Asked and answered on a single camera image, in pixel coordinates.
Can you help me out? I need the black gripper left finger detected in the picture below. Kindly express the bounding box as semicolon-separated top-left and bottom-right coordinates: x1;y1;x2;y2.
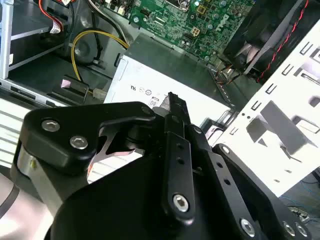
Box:
11;91;197;223

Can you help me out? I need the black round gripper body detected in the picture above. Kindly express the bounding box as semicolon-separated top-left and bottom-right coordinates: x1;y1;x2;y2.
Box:
49;154;242;240

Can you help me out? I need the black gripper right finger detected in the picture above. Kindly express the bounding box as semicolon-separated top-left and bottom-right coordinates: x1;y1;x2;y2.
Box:
177;96;313;240

